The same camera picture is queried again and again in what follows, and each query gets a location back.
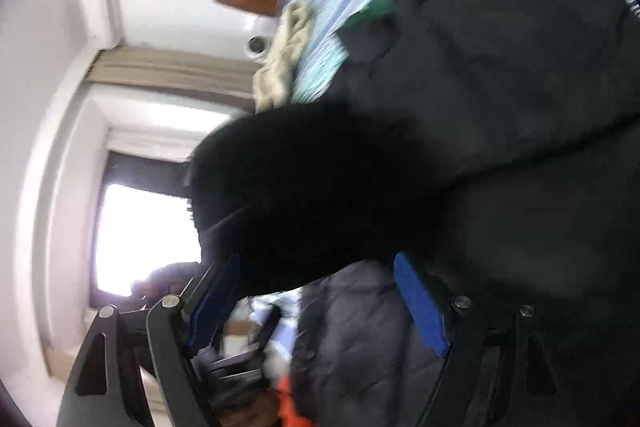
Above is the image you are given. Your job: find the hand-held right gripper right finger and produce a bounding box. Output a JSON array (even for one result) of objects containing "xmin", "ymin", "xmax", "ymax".
[{"xmin": 393, "ymin": 252, "xmax": 601, "ymax": 427}]

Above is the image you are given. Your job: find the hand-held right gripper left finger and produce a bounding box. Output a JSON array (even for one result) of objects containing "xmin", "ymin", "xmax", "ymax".
[{"xmin": 55, "ymin": 254, "xmax": 242, "ymax": 427}]

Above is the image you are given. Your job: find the window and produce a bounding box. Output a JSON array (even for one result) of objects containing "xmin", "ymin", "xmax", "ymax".
[{"xmin": 87, "ymin": 149, "xmax": 206, "ymax": 308}]

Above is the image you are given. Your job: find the white air conditioner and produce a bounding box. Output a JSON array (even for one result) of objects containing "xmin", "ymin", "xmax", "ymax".
[{"xmin": 80, "ymin": 0, "xmax": 123, "ymax": 45}]

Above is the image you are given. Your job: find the black puffer jacket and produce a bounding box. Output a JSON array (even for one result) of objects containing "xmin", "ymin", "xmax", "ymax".
[{"xmin": 187, "ymin": 0, "xmax": 640, "ymax": 427}]

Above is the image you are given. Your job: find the white round fan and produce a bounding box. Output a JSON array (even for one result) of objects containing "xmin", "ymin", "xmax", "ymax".
[{"xmin": 242, "ymin": 34, "xmax": 276, "ymax": 62}]

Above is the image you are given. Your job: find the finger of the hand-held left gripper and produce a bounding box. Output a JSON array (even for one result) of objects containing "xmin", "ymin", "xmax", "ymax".
[{"xmin": 250, "ymin": 304, "xmax": 285, "ymax": 358}]

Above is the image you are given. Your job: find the beige curtain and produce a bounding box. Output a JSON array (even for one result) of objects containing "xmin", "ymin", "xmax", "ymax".
[{"xmin": 85, "ymin": 47, "xmax": 256, "ymax": 112}]

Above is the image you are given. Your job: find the cream fleece jacket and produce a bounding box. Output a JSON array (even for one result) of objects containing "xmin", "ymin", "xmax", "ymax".
[{"xmin": 252, "ymin": 2, "xmax": 316, "ymax": 112}]

